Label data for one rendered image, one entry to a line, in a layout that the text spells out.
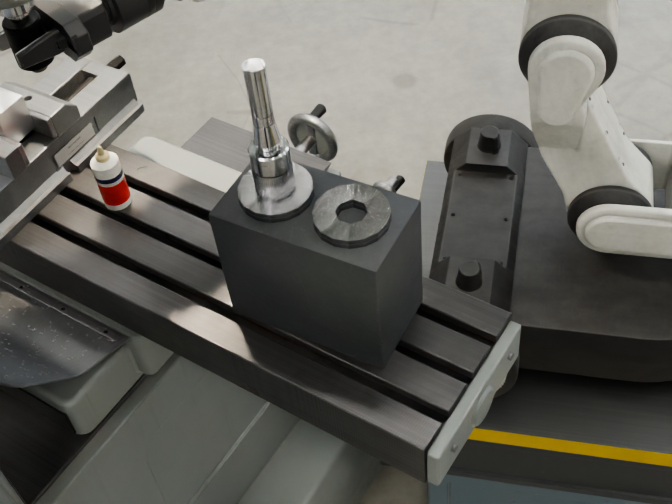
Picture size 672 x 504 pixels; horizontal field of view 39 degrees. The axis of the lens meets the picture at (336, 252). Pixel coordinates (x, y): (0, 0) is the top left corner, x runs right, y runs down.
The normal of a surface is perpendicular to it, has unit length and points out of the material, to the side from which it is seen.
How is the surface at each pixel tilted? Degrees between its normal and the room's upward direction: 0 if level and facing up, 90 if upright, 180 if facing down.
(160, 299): 0
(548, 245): 0
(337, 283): 90
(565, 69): 90
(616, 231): 90
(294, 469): 0
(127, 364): 90
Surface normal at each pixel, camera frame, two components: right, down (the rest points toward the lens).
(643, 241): -0.20, 0.75
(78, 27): 0.41, -0.10
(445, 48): -0.08, -0.66
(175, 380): 0.84, 0.36
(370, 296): -0.46, 0.69
